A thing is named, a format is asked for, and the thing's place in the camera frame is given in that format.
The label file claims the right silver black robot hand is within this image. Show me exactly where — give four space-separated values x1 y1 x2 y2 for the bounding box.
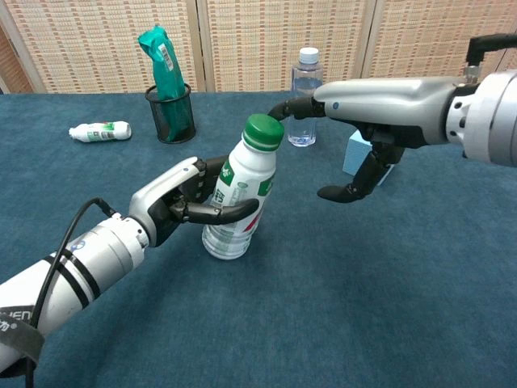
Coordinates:
268 76 462 202

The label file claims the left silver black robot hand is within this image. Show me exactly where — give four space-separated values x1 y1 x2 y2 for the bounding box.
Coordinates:
128 155 260 248

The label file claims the white bottle with green cap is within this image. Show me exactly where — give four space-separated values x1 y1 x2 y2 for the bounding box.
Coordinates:
201 113 286 260

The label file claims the clear plastic water bottle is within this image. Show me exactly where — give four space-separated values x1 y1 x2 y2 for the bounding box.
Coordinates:
287 47 324 148

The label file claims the small white yogurt bottle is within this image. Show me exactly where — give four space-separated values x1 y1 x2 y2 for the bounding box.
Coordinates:
68 120 133 143

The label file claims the light blue foam cube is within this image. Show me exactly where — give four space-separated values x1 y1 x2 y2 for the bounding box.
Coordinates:
342 129 396 187

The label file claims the black mesh pen cup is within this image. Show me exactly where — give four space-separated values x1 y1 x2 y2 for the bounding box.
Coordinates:
145 82 197 144

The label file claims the beige woven screen panel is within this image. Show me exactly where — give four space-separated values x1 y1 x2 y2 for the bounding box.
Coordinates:
361 0 517 82
0 0 205 95
196 0 376 93

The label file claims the green plastic package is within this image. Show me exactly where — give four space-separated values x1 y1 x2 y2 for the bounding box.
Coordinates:
137 24 191 141

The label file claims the reddish brown woven panel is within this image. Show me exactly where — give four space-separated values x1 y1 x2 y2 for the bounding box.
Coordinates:
0 26 36 95

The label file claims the teal blue table mat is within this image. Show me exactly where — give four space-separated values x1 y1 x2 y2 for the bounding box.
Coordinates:
0 91 517 388

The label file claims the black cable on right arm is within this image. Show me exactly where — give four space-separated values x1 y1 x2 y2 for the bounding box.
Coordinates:
463 33 517 78

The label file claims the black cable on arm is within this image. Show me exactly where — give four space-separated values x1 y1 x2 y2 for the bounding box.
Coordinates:
23 196 122 388
463 33 517 78

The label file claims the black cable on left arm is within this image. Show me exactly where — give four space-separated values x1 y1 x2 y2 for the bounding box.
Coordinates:
23 196 122 388

